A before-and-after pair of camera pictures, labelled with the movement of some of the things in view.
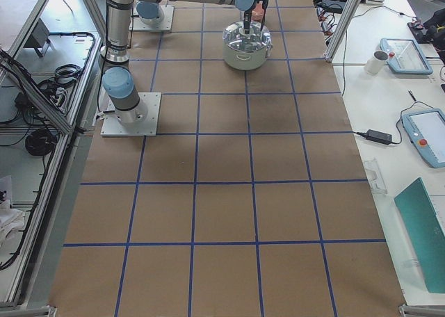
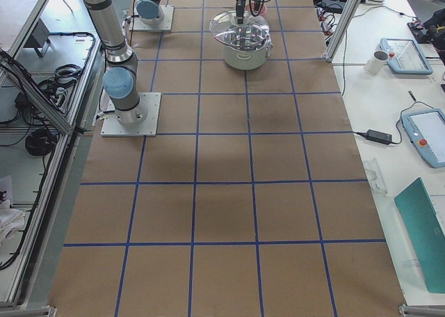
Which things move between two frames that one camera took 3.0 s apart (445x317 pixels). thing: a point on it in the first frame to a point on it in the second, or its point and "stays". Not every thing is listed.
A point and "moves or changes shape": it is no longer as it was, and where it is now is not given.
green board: [426, 232] stays
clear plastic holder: [375, 176] stays
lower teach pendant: [426, 129] stays
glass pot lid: [233, 36] moves or changes shape
